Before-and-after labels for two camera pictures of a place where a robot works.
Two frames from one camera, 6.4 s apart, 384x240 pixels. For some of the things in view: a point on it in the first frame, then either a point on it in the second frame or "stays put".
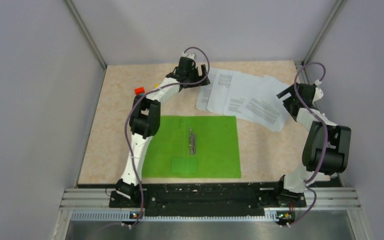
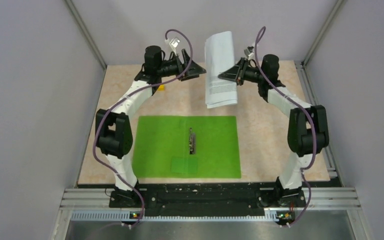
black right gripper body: [295, 99] to [253, 75]
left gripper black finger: [203, 83] to [190, 77]
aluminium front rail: [93, 205] stays put
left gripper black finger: [207, 80] to [194, 68]
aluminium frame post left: [86, 33] stays put
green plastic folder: [193, 146] stays put
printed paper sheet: [265, 104] to [219, 60]
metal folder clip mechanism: [192, 142] stays put
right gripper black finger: [290, 89] to [236, 72]
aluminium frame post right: [337, 10] stays put
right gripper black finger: [288, 104] to [239, 82]
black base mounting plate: [208, 197] stays put
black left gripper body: [192, 76] to [169, 68]
